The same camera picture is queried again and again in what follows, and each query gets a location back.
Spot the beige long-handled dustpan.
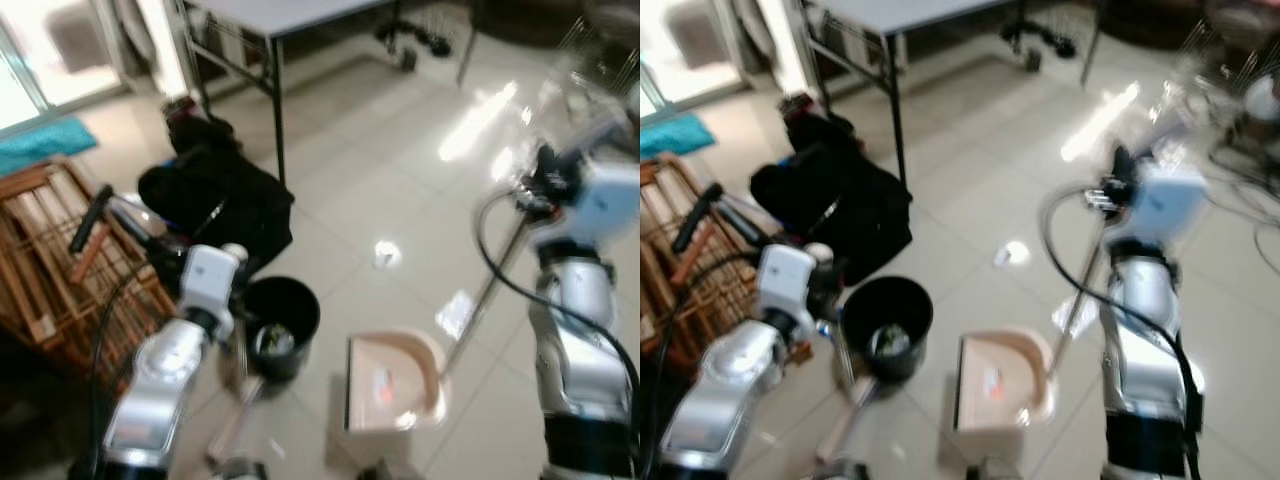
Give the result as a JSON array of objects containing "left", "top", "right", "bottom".
[
  {"left": 953, "top": 210, "right": 1113, "bottom": 433},
  {"left": 345, "top": 205, "right": 531, "bottom": 433}
]

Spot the teal floor mat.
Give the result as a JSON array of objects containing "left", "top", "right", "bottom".
[
  {"left": 640, "top": 113, "right": 717, "bottom": 159},
  {"left": 0, "top": 117, "right": 98, "bottom": 177}
]

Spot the black round waste bin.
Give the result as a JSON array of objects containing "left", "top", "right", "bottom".
[
  {"left": 240, "top": 277, "right": 321, "bottom": 383},
  {"left": 842, "top": 277, "right": 934, "bottom": 383}
]

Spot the crumpled rubbish piece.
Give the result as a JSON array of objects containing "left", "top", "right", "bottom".
[
  {"left": 872, "top": 325, "right": 913, "bottom": 359},
  {"left": 257, "top": 325, "right": 298, "bottom": 359}
]

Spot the black fabric bag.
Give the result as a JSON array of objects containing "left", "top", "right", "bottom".
[
  {"left": 137, "top": 118, "right": 296, "bottom": 269},
  {"left": 750, "top": 120, "right": 913, "bottom": 286}
]

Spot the beige broom stick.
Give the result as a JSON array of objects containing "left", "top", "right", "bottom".
[
  {"left": 818, "top": 378, "right": 879, "bottom": 463},
  {"left": 207, "top": 378, "right": 269, "bottom": 466}
]

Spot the flat white paper scrap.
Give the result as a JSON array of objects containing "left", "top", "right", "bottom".
[
  {"left": 437, "top": 290, "right": 476, "bottom": 341},
  {"left": 1052, "top": 292, "right": 1093, "bottom": 339}
]

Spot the wooden folding rack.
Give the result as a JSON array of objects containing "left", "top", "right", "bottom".
[
  {"left": 0, "top": 155, "right": 179, "bottom": 373},
  {"left": 640, "top": 153, "right": 773, "bottom": 373}
]

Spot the glass sliding door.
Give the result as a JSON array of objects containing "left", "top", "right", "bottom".
[
  {"left": 0, "top": 0, "right": 131, "bottom": 131},
  {"left": 640, "top": 0, "right": 746, "bottom": 111}
]

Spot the grey folding table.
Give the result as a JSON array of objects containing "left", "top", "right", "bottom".
[
  {"left": 798, "top": 0, "right": 1101, "bottom": 187},
  {"left": 175, "top": 0, "right": 481, "bottom": 187}
]

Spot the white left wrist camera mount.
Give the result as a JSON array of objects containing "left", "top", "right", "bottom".
[
  {"left": 180, "top": 243, "right": 249, "bottom": 321},
  {"left": 757, "top": 243, "right": 837, "bottom": 323}
]

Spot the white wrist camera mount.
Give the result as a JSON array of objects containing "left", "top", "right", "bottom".
[
  {"left": 1130, "top": 160, "right": 1211, "bottom": 251},
  {"left": 180, "top": 243, "right": 249, "bottom": 321},
  {"left": 757, "top": 243, "right": 837, "bottom": 323},
  {"left": 568, "top": 160, "right": 641, "bottom": 243}
]

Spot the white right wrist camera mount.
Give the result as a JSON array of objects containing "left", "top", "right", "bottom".
[
  {"left": 1130, "top": 160, "right": 1211, "bottom": 251},
  {"left": 568, "top": 160, "right": 641, "bottom": 243}
]

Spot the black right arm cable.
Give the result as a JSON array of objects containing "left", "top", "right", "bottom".
[
  {"left": 1040, "top": 185, "right": 1204, "bottom": 480},
  {"left": 473, "top": 188, "right": 641, "bottom": 401}
]

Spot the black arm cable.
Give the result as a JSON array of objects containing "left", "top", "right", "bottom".
[
  {"left": 88, "top": 258, "right": 166, "bottom": 471},
  {"left": 640, "top": 250, "right": 763, "bottom": 476},
  {"left": 473, "top": 188, "right": 641, "bottom": 401},
  {"left": 1040, "top": 185, "right": 1204, "bottom": 480}
]

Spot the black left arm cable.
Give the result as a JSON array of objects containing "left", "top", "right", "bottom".
[
  {"left": 640, "top": 250, "right": 763, "bottom": 476},
  {"left": 88, "top": 258, "right": 166, "bottom": 471}
]

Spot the metal wire rack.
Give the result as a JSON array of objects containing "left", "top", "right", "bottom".
[
  {"left": 555, "top": 0, "right": 641, "bottom": 101},
  {"left": 1178, "top": 0, "right": 1280, "bottom": 151}
]

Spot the black cable bundle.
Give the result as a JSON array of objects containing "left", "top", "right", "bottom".
[
  {"left": 375, "top": 18, "right": 453, "bottom": 73},
  {"left": 1000, "top": 18, "right": 1079, "bottom": 73}
]

